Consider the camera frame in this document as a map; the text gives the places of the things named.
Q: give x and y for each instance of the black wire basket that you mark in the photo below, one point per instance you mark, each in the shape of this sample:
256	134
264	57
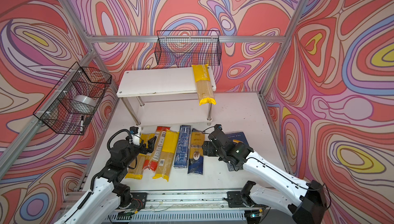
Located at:
185	48
61	113

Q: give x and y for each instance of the blue Barilla pasta box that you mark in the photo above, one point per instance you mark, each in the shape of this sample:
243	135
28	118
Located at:
236	137

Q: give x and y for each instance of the white shelf with metal legs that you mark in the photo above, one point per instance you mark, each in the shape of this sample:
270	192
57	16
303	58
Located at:
163	96

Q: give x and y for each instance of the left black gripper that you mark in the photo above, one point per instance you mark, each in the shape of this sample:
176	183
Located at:
150	146

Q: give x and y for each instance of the silver tape roll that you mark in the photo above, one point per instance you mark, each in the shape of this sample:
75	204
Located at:
85	100

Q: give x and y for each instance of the black wire basket back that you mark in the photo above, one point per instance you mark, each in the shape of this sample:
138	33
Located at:
185	48

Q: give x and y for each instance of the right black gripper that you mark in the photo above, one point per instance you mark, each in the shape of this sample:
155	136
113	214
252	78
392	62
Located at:
208	146

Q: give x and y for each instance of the black marker pen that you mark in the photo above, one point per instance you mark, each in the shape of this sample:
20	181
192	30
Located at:
82	125

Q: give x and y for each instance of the black wire basket left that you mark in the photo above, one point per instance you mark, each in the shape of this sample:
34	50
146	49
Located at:
61	113

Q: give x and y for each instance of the red spaghetti bag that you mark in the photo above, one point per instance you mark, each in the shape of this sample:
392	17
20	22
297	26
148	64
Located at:
152	159

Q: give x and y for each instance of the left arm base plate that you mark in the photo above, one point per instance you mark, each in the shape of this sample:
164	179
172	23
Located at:
136	201

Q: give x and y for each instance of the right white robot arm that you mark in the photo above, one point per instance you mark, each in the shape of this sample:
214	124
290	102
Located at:
304	201

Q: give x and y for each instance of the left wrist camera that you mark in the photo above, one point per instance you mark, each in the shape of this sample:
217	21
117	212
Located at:
134	133

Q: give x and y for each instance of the yellow spaghetti bag long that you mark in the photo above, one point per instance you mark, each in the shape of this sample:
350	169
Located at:
165	163

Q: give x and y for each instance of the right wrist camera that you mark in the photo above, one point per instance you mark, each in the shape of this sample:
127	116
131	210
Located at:
218	127

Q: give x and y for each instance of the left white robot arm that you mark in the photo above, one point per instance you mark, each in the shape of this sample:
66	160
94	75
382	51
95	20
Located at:
106	192

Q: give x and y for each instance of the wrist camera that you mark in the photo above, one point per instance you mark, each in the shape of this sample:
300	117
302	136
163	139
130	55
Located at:
134	133
218	127

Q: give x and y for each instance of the blue spaghetti box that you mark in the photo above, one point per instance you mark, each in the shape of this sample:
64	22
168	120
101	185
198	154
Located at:
182	149

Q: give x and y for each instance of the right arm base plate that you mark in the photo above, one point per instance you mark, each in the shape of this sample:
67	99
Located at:
234	200

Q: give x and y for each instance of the dark blue spaghetti bag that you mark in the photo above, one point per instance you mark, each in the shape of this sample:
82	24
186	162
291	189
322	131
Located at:
196	158

